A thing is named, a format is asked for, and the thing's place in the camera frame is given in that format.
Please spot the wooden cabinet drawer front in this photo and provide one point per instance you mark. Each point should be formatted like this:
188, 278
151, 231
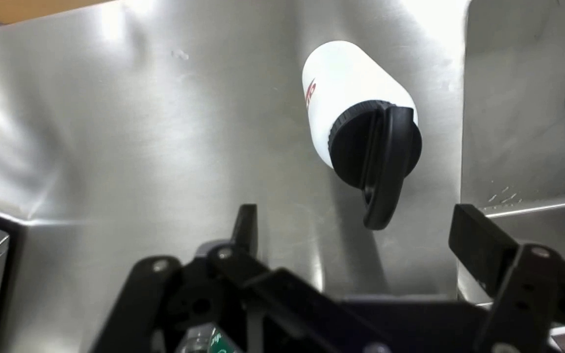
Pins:
14, 9

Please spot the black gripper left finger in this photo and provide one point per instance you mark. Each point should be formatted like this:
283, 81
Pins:
157, 301

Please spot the stainless steel sink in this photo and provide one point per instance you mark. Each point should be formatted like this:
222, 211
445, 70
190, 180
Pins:
518, 119

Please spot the white bottle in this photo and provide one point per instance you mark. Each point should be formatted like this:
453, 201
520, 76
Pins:
341, 80

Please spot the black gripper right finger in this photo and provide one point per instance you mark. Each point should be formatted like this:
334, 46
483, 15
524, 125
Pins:
485, 252

